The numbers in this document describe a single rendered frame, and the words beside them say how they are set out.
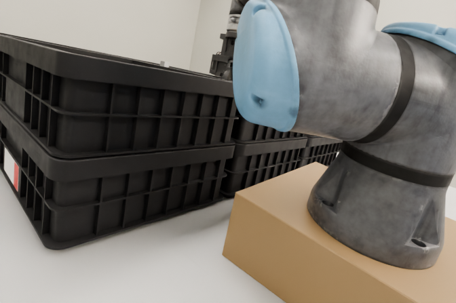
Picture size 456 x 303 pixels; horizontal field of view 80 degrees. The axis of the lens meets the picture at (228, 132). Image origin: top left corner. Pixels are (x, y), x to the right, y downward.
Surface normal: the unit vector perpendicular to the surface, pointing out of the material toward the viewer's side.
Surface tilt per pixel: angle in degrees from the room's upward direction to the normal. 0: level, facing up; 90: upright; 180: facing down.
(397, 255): 93
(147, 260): 0
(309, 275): 90
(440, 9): 90
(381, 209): 75
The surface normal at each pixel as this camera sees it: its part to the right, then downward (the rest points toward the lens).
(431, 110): 0.12, 0.34
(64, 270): 0.19, -0.96
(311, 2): -0.29, -0.01
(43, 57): -0.65, 0.02
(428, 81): 0.18, -0.03
